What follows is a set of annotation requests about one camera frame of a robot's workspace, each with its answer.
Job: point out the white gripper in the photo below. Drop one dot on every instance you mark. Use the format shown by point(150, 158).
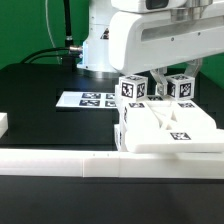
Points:
point(152, 34)

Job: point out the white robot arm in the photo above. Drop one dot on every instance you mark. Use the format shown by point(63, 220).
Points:
point(96, 46)

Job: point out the white U-shaped obstacle frame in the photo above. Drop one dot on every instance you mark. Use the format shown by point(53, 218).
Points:
point(195, 154)

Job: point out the white chair back part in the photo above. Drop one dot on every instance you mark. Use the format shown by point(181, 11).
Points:
point(157, 125)

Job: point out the white tag sheet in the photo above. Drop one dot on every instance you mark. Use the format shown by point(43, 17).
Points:
point(71, 99)

